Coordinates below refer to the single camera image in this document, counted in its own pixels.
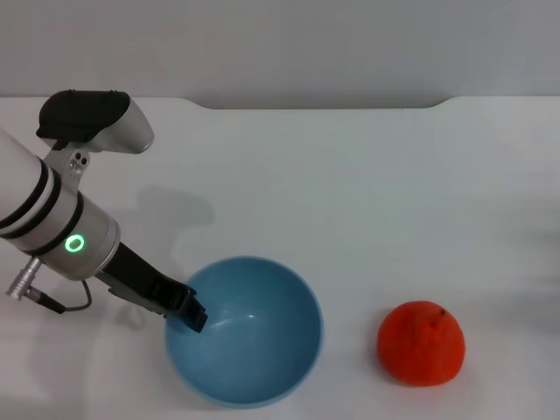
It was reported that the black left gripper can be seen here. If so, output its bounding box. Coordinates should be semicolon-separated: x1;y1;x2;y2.
94;241;208;334

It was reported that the blue ceramic bowl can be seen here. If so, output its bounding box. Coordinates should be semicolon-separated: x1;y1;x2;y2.
164;255;325;410

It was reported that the orange toy fruit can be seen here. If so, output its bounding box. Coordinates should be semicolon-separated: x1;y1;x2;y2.
377;299;466;387

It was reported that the left arm connector cable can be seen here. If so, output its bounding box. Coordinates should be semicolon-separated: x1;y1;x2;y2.
5;256;93;314

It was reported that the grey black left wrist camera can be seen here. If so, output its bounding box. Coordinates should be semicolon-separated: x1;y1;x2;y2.
35;89;156;193

